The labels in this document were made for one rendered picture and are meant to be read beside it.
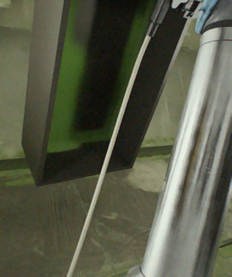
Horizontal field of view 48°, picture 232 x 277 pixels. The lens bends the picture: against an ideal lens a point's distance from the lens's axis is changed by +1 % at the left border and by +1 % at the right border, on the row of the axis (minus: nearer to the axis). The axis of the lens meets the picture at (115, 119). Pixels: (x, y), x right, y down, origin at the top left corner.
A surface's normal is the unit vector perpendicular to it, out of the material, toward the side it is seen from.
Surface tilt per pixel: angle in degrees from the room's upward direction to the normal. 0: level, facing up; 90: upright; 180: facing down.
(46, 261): 0
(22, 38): 57
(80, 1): 101
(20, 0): 90
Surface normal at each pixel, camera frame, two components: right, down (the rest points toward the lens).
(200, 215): -0.06, -0.11
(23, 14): 0.42, 0.39
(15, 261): 0.15, -0.92
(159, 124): 0.44, -0.18
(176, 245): -0.45, -0.22
